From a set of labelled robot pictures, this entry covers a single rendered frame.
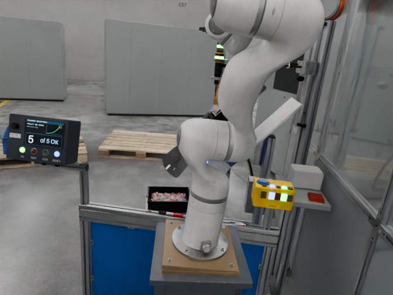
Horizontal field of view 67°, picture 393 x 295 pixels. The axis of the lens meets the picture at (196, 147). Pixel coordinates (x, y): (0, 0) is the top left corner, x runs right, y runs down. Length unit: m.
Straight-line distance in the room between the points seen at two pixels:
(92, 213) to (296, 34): 1.15
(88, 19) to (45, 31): 5.24
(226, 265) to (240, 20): 0.70
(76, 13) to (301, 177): 12.51
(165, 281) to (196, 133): 0.44
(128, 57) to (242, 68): 6.33
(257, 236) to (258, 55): 0.89
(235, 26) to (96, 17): 13.05
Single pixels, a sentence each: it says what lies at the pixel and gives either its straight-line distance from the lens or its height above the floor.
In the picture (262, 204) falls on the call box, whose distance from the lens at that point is 1.26.
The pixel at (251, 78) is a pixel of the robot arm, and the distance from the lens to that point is 0.67.
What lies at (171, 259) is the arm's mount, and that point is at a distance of 0.95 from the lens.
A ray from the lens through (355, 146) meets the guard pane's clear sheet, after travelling 1.65.
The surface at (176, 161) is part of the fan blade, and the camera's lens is 1.64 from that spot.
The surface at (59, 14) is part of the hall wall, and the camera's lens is 13.64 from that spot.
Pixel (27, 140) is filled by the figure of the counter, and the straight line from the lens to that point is 1.41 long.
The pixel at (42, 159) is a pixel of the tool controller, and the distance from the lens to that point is 1.38.
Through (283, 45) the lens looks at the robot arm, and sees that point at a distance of 0.65.
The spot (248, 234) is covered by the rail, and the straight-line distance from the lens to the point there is 1.36.
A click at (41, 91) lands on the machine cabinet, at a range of 8.65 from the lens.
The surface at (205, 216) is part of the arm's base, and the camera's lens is 0.92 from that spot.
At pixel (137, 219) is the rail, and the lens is 1.39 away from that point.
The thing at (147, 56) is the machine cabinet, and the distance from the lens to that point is 7.00.
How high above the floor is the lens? 1.57
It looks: 18 degrees down
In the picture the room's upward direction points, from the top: 5 degrees clockwise
